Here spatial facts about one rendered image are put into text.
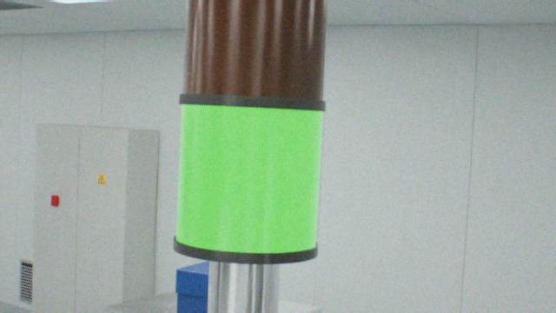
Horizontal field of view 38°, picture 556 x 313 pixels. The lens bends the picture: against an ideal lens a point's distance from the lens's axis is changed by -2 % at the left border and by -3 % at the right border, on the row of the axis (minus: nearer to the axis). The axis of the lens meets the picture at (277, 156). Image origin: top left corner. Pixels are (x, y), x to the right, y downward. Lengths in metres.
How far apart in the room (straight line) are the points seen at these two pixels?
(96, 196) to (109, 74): 1.22
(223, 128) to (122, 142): 6.87
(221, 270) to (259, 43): 0.08
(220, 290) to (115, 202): 6.93
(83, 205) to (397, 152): 2.94
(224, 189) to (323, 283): 6.24
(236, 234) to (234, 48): 0.06
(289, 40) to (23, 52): 8.57
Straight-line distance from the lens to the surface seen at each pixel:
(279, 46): 0.26
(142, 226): 7.31
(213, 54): 0.27
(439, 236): 6.01
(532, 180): 5.76
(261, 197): 0.26
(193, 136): 0.27
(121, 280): 7.25
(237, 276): 0.28
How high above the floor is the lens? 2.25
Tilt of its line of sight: 3 degrees down
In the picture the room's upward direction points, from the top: 3 degrees clockwise
